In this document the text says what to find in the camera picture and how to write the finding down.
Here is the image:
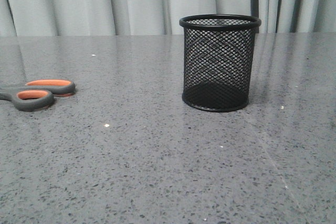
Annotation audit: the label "pale grey curtain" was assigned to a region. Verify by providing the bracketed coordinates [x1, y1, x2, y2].
[1, 0, 335, 36]

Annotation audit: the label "black mesh pen cup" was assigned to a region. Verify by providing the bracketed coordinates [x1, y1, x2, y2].
[179, 14, 261, 112]

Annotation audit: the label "grey orange handled scissors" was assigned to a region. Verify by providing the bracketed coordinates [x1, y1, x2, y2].
[1, 79, 76, 111]

